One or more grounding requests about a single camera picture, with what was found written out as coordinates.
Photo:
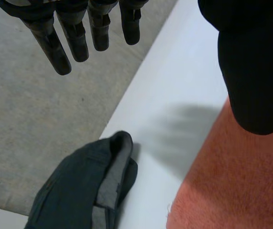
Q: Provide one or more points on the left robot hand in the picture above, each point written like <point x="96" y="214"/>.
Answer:
<point x="253" y="71"/>

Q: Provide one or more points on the coral towel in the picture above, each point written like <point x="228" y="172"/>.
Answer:
<point x="234" y="181"/>

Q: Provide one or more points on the dark blue cloth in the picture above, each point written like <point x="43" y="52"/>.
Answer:
<point x="76" y="188"/>

